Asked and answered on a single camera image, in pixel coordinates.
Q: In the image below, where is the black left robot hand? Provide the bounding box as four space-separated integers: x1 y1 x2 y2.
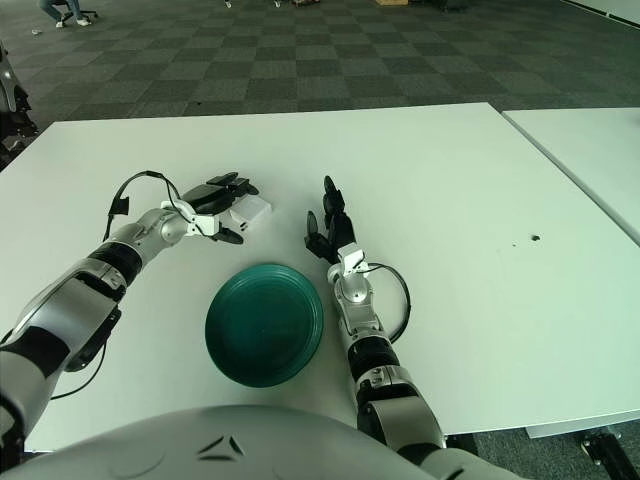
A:
160 171 262 246

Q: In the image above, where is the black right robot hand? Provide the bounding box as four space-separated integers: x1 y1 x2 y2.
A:
304 174 370 277

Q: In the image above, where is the white charger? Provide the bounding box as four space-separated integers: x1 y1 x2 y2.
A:
228 195 274 233

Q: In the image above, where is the green plate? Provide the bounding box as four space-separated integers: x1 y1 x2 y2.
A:
204 262 326 389

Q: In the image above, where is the grey robot torso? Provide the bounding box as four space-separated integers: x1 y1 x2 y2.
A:
0 404 429 480

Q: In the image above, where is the seated person in jeans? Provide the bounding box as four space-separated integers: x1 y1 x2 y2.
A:
38 0 96 29

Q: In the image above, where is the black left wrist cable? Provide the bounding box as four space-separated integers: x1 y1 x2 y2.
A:
102 170 197 242

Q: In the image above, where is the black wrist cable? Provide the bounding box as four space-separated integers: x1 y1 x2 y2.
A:
366 262 413 346
102 170 197 242

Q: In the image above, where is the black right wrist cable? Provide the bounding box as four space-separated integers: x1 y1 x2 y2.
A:
366 262 413 346

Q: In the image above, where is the black left elbow cable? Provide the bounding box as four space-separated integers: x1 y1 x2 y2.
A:
49 319 109 401

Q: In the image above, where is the black table frame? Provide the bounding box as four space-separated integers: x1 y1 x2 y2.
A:
522 424 640 480

